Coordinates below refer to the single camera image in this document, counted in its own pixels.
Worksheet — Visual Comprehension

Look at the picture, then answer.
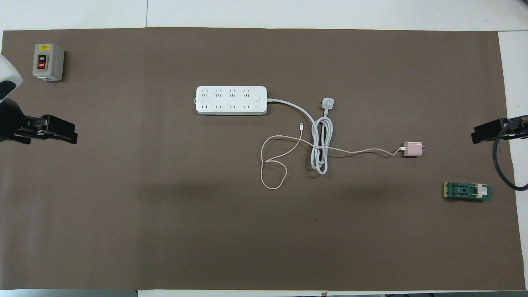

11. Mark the grey on-off switch box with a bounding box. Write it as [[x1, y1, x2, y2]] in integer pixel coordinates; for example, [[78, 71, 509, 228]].
[[33, 43, 65, 82]]

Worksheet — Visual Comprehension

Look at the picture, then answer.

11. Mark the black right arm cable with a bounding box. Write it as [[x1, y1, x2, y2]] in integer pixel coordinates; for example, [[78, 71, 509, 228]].
[[493, 123, 528, 191]]

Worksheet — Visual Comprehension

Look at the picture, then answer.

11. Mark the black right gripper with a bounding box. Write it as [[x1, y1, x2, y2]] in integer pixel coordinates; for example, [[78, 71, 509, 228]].
[[471, 115, 528, 145]]

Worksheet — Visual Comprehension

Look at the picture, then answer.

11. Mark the white power cord with plug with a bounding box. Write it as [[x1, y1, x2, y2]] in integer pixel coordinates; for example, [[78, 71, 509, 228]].
[[267, 97, 335, 175]]

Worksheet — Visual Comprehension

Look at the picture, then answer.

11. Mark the white power strip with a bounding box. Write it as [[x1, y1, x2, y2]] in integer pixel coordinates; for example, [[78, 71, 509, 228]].
[[195, 85, 268, 116]]

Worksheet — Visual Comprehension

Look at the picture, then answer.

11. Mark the pink charging cable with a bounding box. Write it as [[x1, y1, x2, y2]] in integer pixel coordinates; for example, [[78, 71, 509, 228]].
[[260, 122, 407, 190]]

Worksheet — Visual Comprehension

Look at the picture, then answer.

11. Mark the pink charger adapter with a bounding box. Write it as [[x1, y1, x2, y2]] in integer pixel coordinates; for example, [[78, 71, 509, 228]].
[[402, 141, 426, 158]]

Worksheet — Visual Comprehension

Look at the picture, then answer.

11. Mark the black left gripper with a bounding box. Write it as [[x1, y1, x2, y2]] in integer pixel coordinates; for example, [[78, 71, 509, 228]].
[[0, 98, 78, 145]]

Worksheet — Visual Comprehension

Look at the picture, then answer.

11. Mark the brown table mat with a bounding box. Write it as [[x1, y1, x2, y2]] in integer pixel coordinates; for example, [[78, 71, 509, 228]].
[[0, 27, 526, 291]]

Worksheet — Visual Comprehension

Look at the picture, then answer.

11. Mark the green knife switch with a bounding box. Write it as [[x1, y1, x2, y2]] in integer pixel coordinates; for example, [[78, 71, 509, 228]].
[[443, 181, 493, 203]]

